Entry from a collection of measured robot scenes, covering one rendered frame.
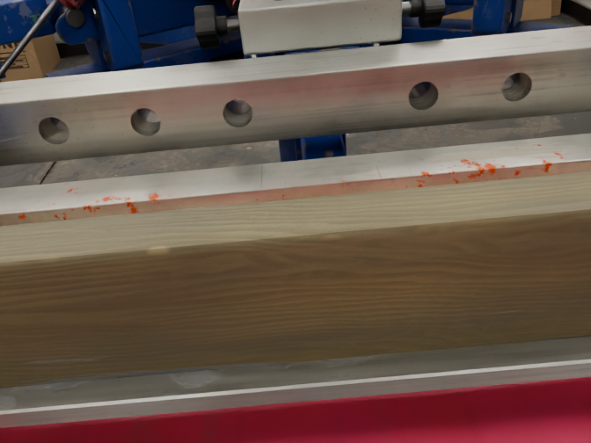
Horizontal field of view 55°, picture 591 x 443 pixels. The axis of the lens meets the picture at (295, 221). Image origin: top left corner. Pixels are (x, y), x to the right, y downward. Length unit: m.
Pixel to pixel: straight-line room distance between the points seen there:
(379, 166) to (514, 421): 0.19
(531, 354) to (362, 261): 0.08
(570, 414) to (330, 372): 0.11
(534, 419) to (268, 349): 0.12
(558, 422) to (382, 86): 0.25
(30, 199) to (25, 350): 0.19
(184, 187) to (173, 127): 0.06
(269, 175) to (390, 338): 0.18
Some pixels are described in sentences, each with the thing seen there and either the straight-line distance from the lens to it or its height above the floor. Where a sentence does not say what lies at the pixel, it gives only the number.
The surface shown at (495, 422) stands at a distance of 0.28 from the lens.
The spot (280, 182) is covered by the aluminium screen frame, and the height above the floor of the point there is 0.99.
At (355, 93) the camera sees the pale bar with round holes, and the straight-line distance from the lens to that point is 0.42.
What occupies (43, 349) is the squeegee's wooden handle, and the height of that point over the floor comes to 1.02.
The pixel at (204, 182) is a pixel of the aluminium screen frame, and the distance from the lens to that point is 0.39.
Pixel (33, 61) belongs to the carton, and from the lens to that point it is 4.32.
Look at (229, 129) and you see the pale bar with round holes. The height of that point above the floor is 1.00.
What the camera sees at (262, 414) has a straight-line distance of 0.28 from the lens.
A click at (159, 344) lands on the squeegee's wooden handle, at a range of 0.24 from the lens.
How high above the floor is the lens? 1.18
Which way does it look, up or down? 33 degrees down
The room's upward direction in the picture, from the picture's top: 6 degrees counter-clockwise
